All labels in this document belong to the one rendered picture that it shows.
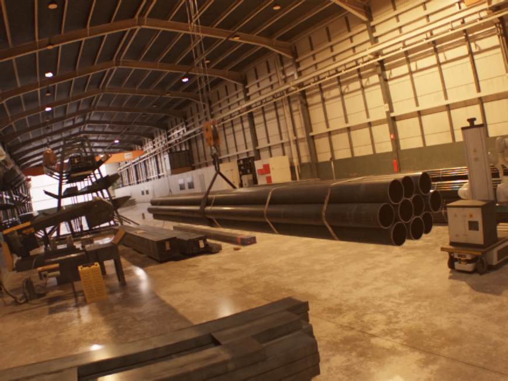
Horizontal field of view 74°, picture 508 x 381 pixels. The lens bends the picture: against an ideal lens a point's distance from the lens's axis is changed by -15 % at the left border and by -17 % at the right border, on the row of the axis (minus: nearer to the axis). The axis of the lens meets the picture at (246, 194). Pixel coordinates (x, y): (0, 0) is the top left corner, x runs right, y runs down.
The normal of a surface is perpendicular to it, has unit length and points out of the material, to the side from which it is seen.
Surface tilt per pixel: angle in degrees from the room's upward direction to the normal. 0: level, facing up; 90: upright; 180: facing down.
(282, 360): 90
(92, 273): 90
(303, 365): 90
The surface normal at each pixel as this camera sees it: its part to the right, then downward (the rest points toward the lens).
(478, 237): -0.90, 0.18
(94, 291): 0.44, -0.03
